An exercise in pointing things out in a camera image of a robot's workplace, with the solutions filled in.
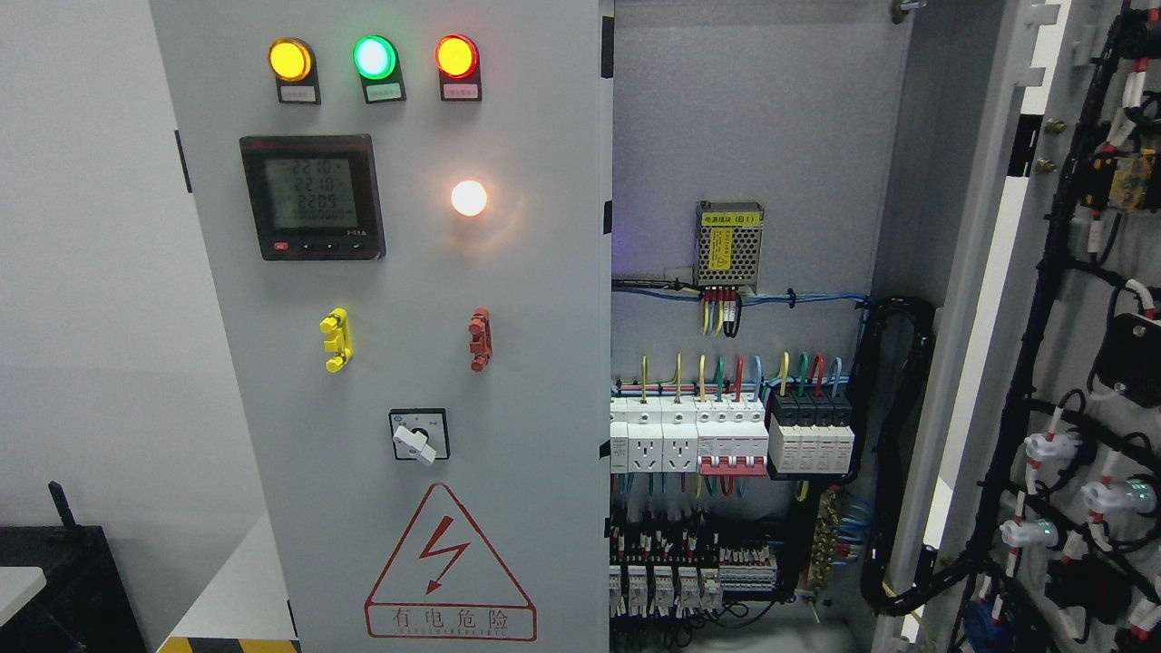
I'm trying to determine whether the black white surge protector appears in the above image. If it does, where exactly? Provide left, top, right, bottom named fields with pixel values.
left=766, top=390, right=854, bottom=476

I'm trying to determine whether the red terminal post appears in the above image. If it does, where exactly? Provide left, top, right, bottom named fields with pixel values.
left=467, top=307, right=493, bottom=373

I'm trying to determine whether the white glowing indicator lamp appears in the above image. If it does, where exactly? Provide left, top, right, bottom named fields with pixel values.
left=449, top=180, right=489, bottom=218

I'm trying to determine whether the black digital power meter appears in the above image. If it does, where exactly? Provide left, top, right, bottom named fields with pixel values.
left=239, top=132, right=385, bottom=261

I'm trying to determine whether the red indicator lamp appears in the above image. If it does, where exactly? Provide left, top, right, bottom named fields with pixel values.
left=434, top=34, right=482, bottom=102

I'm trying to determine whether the white rotary selector switch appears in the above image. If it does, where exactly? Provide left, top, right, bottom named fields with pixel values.
left=388, top=408, right=450, bottom=466

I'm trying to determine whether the red electric hazard warning sticker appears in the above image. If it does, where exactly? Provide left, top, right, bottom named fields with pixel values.
left=365, top=483, right=538, bottom=643

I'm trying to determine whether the black right cable loom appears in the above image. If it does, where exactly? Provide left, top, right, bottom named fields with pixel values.
left=848, top=296, right=985, bottom=618

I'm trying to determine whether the brass right ground busbar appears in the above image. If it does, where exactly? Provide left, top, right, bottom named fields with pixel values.
left=805, top=486, right=841, bottom=596

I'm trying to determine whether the white socket and breaker row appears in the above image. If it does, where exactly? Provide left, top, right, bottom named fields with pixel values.
left=610, top=395, right=767, bottom=478

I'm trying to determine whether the grey cabinet door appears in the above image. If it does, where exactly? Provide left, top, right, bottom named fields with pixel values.
left=923, top=1, right=1158, bottom=652
left=151, top=1, right=612, bottom=652

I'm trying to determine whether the lower relay terminal row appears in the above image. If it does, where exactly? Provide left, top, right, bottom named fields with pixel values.
left=604, top=512, right=780, bottom=619

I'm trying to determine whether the black box with antenna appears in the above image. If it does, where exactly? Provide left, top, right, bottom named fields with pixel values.
left=1, top=481, right=146, bottom=652

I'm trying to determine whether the metal mesh power supply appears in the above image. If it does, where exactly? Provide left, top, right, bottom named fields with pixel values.
left=694, top=201, right=766, bottom=288

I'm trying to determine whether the yellow indicator lamp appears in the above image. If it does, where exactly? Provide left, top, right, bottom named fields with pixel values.
left=267, top=37, right=322, bottom=105

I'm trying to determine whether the green indicator lamp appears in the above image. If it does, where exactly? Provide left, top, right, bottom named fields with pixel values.
left=352, top=34, right=406, bottom=105

